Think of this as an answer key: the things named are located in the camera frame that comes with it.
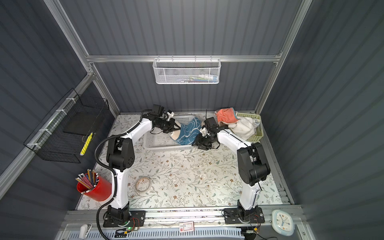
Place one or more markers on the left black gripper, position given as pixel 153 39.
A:
pixel 171 128

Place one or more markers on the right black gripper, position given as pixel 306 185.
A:
pixel 199 140

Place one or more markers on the blue beige Doraemon towel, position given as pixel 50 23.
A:
pixel 187 133

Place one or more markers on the white plastic laundry basket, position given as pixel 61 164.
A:
pixel 160 141

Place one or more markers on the orange towel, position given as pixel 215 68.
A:
pixel 226 116

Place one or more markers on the white towel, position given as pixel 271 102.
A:
pixel 245 127

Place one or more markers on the green perforated plastic basket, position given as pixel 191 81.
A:
pixel 259 132

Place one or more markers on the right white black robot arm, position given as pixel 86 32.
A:
pixel 253 165

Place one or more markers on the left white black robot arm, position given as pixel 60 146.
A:
pixel 121 154

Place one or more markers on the clear tape roll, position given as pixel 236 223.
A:
pixel 143 185

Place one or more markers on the red white label card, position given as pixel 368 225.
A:
pixel 185 227

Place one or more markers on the red pencil cup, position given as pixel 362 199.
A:
pixel 94 186

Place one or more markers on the white round clock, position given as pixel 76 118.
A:
pixel 283 223

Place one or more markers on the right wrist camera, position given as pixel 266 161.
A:
pixel 203 131

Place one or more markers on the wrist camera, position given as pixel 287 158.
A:
pixel 170 115
pixel 203 131

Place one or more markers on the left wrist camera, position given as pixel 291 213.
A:
pixel 170 115

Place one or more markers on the white wire wall basket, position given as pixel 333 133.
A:
pixel 187 73

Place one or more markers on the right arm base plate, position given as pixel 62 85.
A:
pixel 237 216

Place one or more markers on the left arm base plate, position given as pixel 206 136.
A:
pixel 135 219

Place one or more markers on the black wire wall basket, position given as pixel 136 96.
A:
pixel 62 136

